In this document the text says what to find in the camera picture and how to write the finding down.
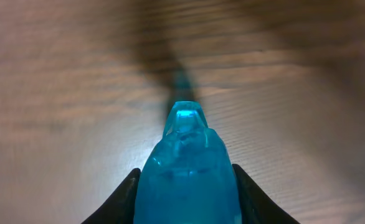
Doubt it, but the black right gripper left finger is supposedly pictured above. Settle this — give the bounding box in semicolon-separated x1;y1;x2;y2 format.
82;168;141;224

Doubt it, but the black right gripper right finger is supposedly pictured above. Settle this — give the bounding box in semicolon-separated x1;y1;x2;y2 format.
232;164;299;224

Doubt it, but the blue water bottle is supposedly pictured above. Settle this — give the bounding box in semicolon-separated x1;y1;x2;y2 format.
133;101;242;224

